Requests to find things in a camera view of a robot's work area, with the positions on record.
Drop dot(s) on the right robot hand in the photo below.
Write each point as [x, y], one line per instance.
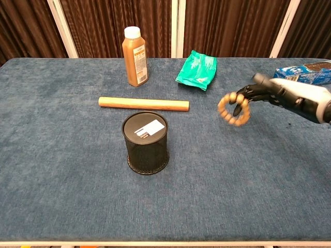
[292, 93]

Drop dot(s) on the blue cookie box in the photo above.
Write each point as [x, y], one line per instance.
[310, 70]

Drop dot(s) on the dark brown curtain panel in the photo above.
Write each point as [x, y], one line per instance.
[310, 28]
[108, 20]
[232, 25]
[26, 25]

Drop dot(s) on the green snack bag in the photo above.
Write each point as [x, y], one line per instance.
[196, 69]

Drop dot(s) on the wooden rolling pin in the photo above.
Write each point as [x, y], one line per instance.
[142, 104]

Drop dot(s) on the black mesh pen holder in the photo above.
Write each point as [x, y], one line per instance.
[146, 152]

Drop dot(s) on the brown juice bottle white cap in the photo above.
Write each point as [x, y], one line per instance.
[134, 62]

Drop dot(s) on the blue table cloth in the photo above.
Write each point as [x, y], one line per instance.
[64, 129]

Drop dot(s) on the white partition post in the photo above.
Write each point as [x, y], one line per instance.
[63, 28]
[284, 28]
[178, 25]

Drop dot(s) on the white table frame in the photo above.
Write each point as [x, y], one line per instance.
[165, 244]

